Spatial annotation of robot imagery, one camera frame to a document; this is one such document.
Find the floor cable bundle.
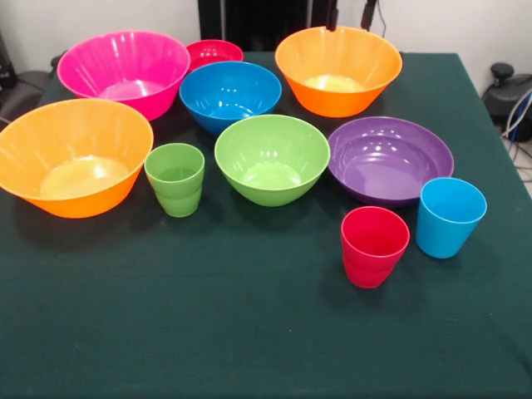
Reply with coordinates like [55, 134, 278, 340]
[500, 89, 532, 184]

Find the red cup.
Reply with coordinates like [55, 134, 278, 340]
[340, 205, 411, 290]

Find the purple bowl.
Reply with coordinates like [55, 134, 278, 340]
[327, 116, 456, 209]

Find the orange bowl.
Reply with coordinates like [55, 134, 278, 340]
[0, 97, 155, 219]
[274, 25, 404, 119]

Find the green bowl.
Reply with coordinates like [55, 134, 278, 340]
[214, 114, 332, 208]

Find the black wall cable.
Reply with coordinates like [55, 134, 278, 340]
[376, 0, 390, 32]

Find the dark green tablecloth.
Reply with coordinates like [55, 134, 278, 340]
[0, 50, 532, 399]

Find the red bowl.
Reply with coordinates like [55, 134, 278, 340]
[185, 39, 245, 71]

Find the blue bowl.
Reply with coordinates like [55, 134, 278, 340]
[179, 61, 283, 136]

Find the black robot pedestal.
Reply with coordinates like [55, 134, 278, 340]
[198, 0, 333, 53]

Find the blue cup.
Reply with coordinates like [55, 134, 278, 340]
[416, 176, 488, 260]

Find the pink bowl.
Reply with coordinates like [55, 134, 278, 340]
[56, 29, 191, 122]

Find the green cup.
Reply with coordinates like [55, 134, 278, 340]
[143, 142, 206, 219]

